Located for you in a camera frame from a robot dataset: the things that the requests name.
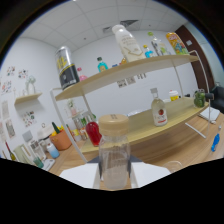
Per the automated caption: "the large clear bottle wooden lid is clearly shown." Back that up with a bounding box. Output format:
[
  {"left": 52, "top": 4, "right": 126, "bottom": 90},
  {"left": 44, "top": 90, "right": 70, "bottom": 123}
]
[{"left": 98, "top": 113, "right": 132, "bottom": 191}]

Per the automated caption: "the blue liquid bottle silver cap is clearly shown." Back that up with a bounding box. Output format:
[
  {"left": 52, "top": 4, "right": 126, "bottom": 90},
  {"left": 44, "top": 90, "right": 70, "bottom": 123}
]
[{"left": 210, "top": 133, "right": 221, "bottom": 153}]

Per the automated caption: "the white milk bottle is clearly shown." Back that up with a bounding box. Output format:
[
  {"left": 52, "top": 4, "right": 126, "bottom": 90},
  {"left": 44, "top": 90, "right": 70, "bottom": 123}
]
[{"left": 111, "top": 24, "right": 147, "bottom": 63}]

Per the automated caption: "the green cup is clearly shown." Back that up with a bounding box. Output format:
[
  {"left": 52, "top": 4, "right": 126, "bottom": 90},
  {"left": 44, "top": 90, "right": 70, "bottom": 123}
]
[{"left": 33, "top": 156, "right": 44, "bottom": 169}]

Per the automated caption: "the white tray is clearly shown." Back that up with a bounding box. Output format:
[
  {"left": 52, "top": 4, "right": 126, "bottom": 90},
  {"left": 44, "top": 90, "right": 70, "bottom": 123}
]
[{"left": 41, "top": 158, "right": 56, "bottom": 172}]

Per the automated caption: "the orange basket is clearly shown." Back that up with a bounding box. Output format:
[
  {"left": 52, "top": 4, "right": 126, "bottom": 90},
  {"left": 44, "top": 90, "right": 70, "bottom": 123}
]
[{"left": 49, "top": 126, "right": 73, "bottom": 152}]

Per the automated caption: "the red liquid glass bottle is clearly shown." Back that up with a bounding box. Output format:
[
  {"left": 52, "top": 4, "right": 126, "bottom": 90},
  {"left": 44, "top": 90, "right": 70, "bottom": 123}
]
[{"left": 85, "top": 121, "right": 103, "bottom": 148}]

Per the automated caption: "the white wooden two-tier rack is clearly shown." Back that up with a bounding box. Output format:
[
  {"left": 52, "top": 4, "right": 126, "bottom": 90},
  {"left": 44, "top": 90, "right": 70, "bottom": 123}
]
[{"left": 49, "top": 49, "right": 212, "bottom": 164}]

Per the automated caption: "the clear bottle red label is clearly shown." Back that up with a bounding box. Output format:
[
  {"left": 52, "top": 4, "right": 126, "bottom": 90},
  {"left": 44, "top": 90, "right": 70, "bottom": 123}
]
[{"left": 149, "top": 87, "right": 169, "bottom": 128}]

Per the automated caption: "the white notebook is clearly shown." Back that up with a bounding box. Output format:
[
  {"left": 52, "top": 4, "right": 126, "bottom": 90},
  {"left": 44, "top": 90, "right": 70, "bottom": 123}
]
[{"left": 199, "top": 106, "right": 221, "bottom": 123}]

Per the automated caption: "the green round bottle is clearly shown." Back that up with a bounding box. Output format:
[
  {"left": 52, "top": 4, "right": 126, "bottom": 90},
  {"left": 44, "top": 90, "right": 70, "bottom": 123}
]
[{"left": 193, "top": 89, "right": 207, "bottom": 109}]

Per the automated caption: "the pink bottle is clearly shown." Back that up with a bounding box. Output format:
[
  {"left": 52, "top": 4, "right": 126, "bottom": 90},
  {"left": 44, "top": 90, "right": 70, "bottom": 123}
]
[{"left": 76, "top": 67, "right": 88, "bottom": 83}]

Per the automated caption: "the black chair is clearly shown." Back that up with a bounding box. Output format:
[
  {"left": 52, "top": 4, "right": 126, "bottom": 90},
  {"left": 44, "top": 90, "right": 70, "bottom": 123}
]
[{"left": 208, "top": 85, "right": 224, "bottom": 114}]

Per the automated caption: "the large black silver can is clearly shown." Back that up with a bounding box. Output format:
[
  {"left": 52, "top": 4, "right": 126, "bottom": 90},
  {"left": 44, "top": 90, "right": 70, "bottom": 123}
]
[{"left": 54, "top": 45, "right": 81, "bottom": 91}]

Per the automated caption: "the teal bottle dark cap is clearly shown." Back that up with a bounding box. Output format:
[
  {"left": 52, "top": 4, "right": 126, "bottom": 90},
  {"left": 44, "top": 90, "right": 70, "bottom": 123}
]
[{"left": 96, "top": 56, "right": 109, "bottom": 73}]

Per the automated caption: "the brown door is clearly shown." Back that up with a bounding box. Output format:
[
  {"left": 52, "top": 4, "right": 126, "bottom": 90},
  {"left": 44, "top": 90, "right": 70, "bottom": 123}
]
[{"left": 174, "top": 24, "right": 214, "bottom": 89}]

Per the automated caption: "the clear bottle green cap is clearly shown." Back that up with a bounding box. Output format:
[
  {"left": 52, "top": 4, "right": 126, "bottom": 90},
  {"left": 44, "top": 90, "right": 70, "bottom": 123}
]
[{"left": 147, "top": 31, "right": 169, "bottom": 57}]

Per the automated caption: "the yellow green can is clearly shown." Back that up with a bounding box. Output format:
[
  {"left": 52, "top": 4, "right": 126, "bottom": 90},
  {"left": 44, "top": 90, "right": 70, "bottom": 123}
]
[{"left": 165, "top": 31, "right": 189, "bottom": 56}]

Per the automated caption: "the ceiling air vent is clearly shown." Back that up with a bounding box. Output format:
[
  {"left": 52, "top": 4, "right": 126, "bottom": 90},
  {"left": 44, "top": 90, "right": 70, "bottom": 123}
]
[{"left": 119, "top": 19, "right": 139, "bottom": 28}]

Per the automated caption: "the wooden wall shelf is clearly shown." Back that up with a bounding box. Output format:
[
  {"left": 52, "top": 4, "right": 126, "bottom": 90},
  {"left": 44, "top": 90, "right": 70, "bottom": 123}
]
[{"left": 13, "top": 92, "right": 43, "bottom": 106}]

